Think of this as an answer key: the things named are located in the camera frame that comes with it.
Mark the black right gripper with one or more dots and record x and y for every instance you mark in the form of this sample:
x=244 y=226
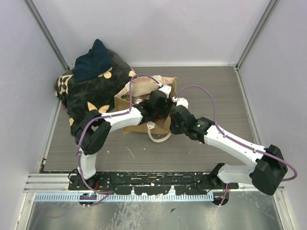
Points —
x=174 y=130

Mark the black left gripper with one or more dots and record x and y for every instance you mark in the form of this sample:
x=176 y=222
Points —
x=165 y=112

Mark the tan jute canvas bag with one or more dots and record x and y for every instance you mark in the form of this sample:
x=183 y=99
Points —
x=157 y=130

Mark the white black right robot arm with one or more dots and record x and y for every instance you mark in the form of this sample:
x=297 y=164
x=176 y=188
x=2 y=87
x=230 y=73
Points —
x=264 y=168

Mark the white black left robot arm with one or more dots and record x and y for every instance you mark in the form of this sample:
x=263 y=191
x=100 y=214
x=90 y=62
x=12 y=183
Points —
x=93 y=131

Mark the clear soda water bottle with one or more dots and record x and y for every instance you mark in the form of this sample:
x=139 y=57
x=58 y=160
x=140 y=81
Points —
x=137 y=100

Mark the dark green glass bottle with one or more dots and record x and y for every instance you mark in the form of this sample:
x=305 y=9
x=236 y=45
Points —
x=126 y=97

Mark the navy blue cloth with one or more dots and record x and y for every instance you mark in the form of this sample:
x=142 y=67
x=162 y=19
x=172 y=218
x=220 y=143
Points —
x=97 y=61

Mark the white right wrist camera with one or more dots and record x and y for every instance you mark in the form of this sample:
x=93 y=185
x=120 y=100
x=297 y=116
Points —
x=180 y=104

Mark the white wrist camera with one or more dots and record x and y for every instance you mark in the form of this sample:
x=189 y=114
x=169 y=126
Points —
x=180 y=104
x=166 y=89

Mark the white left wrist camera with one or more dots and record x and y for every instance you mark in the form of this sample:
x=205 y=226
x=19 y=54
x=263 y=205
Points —
x=166 y=89

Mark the grey slotted cable duct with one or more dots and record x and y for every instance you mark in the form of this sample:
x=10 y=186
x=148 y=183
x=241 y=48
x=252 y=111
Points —
x=91 y=197

